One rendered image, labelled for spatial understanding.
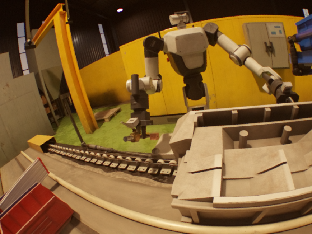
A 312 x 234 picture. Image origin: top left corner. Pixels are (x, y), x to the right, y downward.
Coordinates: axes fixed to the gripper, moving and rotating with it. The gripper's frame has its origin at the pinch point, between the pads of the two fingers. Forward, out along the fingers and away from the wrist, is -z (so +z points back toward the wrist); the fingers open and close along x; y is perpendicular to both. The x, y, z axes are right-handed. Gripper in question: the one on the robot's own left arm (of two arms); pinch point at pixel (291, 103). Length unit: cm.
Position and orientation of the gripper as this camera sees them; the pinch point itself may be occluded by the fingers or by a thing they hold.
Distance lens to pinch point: 67.7
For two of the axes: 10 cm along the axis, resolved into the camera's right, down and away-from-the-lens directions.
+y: -3.0, -8.3, -4.7
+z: 3.3, -5.6, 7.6
